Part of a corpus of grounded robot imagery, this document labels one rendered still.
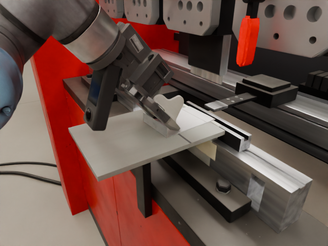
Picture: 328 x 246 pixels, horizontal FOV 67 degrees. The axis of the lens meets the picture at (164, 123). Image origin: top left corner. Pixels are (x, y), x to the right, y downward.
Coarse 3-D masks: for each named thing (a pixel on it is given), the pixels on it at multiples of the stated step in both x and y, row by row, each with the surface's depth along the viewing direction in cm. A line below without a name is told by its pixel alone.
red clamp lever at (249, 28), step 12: (252, 0) 30; (264, 0) 31; (252, 12) 31; (252, 24) 31; (240, 36) 33; (252, 36) 32; (240, 48) 33; (252, 48) 33; (240, 60) 34; (252, 60) 34
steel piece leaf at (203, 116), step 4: (184, 108) 58; (188, 108) 58; (192, 108) 58; (188, 112) 56; (192, 112) 56; (196, 112) 56; (200, 112) 56; (196, 116) 54; (200, 116) 54; (204, 116) 54; (208, 116) 54; (204, 120) 53; (208, 120) 53; (212, 120) 53
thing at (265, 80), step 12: (240, 84) 68; (252, 84) 66; (264, 84) 63; (276, 84) 63; (288, 84) 64; (240, 96) 64; (252, 96) 64; (264, 96) 62; (276, 96) 61; (288, 96) 64; (216, 108) 57
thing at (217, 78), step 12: (192, 36) 52; (204, 36) 49; (216, 36) 46; (228, 36) 45; (192, 48) 53; (204, 48) 49; (216, 48) 47; (228, 48) 46; (192, 60) 54; (204, 60) 50; (216, 60) 47; (192, 72) 56; (204, 72) 53; (216, 72) 48
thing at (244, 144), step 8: (192, 104) 61; (208, 112) 57; (216, 120) 54; (224, 120) 53; (224, 128) 50; (232, 128) 51; (224, 136) 50; (232, 136) 48; (240, 136) 47; (248, 136) 47; (232, 144) 49; (240, 144) 47; (248, 144) 49
